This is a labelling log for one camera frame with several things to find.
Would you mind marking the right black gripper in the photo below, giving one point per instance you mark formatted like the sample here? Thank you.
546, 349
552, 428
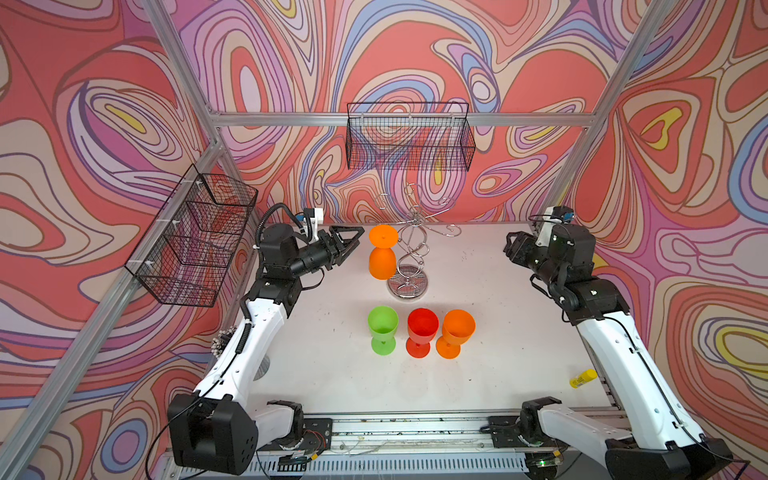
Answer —
521, 243

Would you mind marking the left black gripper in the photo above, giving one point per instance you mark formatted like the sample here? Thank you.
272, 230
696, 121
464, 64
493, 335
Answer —
330, 251

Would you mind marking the orange wine glass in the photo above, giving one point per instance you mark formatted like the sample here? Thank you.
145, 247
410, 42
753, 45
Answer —
457, 328
382, 260

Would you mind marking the green plastic wine glass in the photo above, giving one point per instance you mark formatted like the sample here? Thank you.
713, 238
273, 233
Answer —
383, 322

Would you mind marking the red plastic wine glass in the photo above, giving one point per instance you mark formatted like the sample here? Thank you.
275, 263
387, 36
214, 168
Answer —
423, 325

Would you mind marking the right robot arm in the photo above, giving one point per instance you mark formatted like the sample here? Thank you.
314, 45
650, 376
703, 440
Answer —
662, 441

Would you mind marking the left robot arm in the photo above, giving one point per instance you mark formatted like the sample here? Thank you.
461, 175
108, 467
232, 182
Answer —
213, 428

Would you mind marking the yellow glue stick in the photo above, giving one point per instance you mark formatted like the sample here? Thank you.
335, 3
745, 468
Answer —
583, 378

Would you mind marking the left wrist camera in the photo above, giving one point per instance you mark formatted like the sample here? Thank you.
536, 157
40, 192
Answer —
312, 219

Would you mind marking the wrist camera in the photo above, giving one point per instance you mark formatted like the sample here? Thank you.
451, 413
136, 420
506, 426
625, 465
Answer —
312, 219
555, 219

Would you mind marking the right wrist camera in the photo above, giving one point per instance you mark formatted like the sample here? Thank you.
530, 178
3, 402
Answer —
555, 219

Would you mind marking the chrome wire glass rack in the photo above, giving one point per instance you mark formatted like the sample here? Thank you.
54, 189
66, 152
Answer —
410, 281

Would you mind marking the black wire basket back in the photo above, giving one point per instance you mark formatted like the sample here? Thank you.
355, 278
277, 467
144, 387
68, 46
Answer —
409, 136

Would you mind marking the black wire basket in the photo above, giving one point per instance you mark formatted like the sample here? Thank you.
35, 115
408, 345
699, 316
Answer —
185, 256
409, 136

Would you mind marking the black wire basket left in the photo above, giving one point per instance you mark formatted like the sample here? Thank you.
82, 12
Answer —
185, 256

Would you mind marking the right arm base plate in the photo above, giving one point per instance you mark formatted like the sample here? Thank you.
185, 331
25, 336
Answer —
512, 432

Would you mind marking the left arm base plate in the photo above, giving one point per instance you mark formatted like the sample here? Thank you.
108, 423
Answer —
314, 435

